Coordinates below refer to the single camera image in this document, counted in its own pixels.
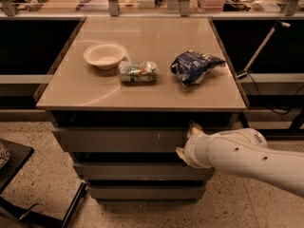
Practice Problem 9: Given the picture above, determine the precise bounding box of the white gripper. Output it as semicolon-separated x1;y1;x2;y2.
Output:
176;121;212;168

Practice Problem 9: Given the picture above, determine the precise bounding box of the grey top drawer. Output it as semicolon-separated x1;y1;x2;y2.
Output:
53;127;187;153

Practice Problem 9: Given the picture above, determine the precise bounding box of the grey drawer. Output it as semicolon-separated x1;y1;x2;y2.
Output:
88;186;205;200
53;127;187;153
73;162;214;181

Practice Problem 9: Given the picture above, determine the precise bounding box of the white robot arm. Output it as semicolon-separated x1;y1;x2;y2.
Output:
176;122;304;198

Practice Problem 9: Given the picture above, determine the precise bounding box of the grey drawer cabinet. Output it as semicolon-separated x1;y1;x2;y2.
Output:
37;17;247;189

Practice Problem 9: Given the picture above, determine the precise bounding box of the grey bottom drawer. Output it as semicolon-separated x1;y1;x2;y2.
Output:
88;186;205;200

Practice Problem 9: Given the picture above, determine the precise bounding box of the grey middle drawer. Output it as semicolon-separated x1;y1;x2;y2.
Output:
73;162;214;181

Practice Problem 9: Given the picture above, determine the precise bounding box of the black stand leg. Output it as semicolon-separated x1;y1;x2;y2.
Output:
238;112;249;128

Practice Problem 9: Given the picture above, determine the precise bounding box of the blue chip bag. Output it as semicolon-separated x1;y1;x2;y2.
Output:
170;49;226;86

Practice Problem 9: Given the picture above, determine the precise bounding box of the green white snack packet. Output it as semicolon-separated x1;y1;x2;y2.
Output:
119;61;157;83

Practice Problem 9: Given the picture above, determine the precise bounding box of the white paper bowl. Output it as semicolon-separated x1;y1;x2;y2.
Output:
83;42;127;69

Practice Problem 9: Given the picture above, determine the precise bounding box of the dark clutter pile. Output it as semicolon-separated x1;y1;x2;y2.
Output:
223;0;255;11

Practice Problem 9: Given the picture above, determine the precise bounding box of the black side table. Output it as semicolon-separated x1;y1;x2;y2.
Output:
1;140;86;228

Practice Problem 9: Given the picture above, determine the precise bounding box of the patterned plate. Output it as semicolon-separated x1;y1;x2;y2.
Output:
0;142;10;169

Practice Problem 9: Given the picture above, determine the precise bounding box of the white rod with cable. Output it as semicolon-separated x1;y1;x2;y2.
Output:
236;21;291;79

